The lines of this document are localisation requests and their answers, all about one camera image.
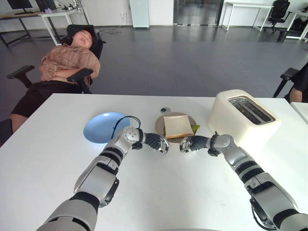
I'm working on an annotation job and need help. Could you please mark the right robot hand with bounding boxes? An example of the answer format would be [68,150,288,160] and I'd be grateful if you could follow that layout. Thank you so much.
[179,135,212,154]

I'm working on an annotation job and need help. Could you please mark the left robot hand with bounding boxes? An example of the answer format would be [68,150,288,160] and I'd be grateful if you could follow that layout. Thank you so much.
[141,132,170,154]

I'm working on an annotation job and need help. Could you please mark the green lettuce leaf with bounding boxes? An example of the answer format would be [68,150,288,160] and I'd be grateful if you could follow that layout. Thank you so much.
[162,124,201,136]

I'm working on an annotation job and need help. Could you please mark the beige plate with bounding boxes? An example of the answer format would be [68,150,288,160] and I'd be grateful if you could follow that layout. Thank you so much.
[155,112,197,144]

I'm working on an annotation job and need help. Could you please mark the bread slice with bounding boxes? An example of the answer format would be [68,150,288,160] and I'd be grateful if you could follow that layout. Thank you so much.
[163,114,194,140]

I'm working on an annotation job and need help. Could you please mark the cream toaster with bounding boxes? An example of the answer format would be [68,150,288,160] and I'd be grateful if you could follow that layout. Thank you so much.
[207,89,282,148]

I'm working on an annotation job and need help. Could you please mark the blue plate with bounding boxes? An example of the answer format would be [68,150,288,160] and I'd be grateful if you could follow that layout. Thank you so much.
[83,112,131,144]

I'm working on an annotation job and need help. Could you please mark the black office chair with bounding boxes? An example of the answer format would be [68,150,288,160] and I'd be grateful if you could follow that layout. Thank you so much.
[6,24,107,95]
[272,67,301,98]
[268,0,293,33]

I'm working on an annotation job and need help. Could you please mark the person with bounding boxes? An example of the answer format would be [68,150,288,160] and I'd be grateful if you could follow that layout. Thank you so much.
[9,28,102,133]
[288,64,308,104]

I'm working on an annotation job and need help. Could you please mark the black computer monitor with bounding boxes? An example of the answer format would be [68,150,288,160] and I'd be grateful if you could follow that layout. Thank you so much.
[35,0,58,13]
[7,0,34,14]

